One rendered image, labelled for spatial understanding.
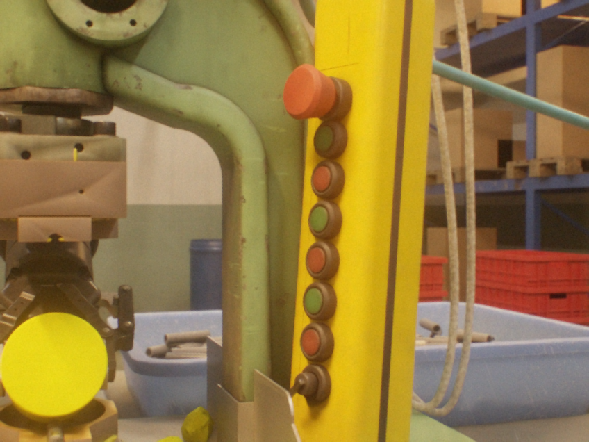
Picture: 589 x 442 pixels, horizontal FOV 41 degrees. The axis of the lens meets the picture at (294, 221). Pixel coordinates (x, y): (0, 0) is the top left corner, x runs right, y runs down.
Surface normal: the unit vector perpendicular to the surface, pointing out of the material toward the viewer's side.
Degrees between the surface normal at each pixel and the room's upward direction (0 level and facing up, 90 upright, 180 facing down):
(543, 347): 90
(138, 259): 90
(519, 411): 100
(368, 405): 90
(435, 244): 90
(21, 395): 74
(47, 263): 124
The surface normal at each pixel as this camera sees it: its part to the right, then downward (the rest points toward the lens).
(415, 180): 0.65, 0.00
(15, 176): 0.31, 0.01
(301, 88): -0.72, -0.10
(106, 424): 0.96, 0.00
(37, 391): 0.30, -0.27
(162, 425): 0.00, -1.00
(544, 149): -0.95, 0.00
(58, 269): 0.25, 0.56
